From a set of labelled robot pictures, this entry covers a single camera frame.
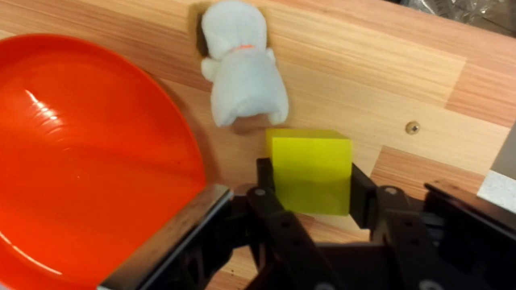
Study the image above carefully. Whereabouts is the yellow block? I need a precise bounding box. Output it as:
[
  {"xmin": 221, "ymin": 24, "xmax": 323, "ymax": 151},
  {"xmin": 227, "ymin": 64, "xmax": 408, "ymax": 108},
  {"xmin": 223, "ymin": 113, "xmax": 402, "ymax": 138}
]
[{"xmin": 266, "ymin": 129, "xmax": 353, "ymax": 216}]

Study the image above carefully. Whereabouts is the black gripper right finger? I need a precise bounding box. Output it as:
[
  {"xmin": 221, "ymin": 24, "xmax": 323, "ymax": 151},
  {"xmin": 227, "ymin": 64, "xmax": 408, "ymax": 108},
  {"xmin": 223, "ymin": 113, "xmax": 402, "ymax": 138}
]
[{"xmin": 350, "ymin": 164, "xmax": 447, "ymax": 290}]

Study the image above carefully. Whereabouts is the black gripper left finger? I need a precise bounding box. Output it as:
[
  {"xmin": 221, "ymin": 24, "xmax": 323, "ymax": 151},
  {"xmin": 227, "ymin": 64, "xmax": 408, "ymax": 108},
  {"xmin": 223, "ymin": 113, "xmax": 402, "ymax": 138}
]
[{"xmin": 245, "ymin": 158, "xmax": 345, "ymax": 290}]

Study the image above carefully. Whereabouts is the orange plate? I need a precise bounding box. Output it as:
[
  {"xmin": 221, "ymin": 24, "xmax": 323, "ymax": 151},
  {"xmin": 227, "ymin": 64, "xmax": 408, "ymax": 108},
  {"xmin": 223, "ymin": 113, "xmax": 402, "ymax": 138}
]
[{"xmin": 0, "ymin": 34, "xmax": 205, "ymax": 290}]

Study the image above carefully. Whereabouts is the white plush toy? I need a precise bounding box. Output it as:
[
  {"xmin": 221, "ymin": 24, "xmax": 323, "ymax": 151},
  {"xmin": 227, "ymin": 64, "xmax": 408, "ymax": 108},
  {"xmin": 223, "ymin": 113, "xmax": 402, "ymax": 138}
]
[{"xmin": 200, "ymin": 0, "xmax": 289, "ymax": 127}]

